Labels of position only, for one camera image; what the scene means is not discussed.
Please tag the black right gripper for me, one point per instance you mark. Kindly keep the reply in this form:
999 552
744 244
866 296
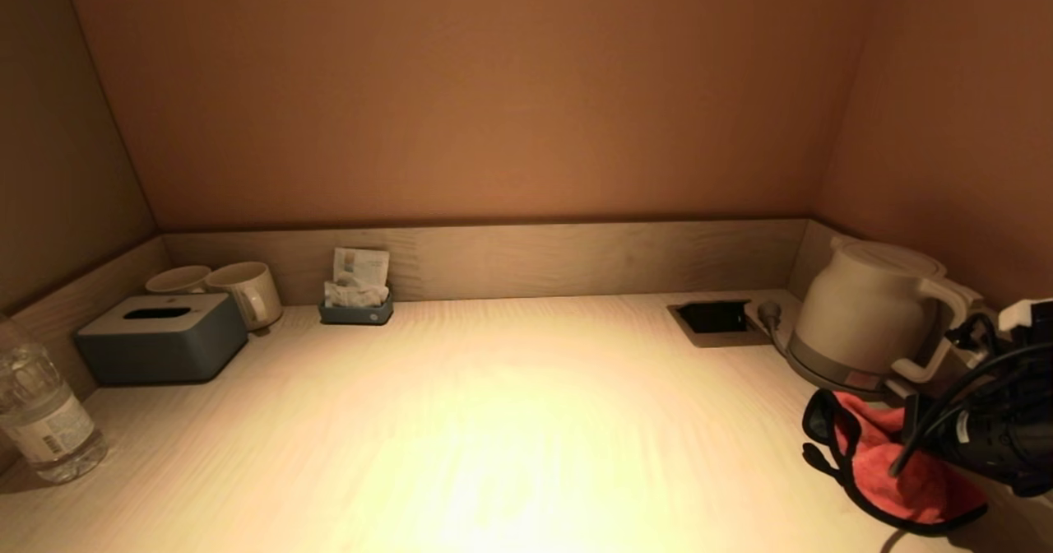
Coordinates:
1004 446

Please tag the red cloth with black trim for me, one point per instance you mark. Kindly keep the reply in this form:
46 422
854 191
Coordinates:
930 487

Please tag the grey kettle base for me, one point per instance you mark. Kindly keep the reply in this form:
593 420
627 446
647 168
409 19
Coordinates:
827 378

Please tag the white electric kettle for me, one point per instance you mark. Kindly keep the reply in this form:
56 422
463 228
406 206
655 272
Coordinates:
864 314

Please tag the black recessed socket box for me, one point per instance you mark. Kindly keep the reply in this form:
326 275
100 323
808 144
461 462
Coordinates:
712 319

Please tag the small blue-grey sachet holder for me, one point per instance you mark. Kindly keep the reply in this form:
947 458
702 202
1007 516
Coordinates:
355 315

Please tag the tall white printed sachet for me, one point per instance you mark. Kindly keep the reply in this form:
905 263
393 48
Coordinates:
362 265

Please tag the white ceramic mug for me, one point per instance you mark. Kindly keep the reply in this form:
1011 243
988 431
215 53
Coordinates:
247 290
177 280

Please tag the grey tissue box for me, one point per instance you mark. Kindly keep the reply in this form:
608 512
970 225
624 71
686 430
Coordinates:
164 347

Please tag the clear plastic water bottle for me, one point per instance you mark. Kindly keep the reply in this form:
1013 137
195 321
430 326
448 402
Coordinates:
45 421

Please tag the black and white wrist camera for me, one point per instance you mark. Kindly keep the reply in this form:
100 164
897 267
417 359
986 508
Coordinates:
1028 314

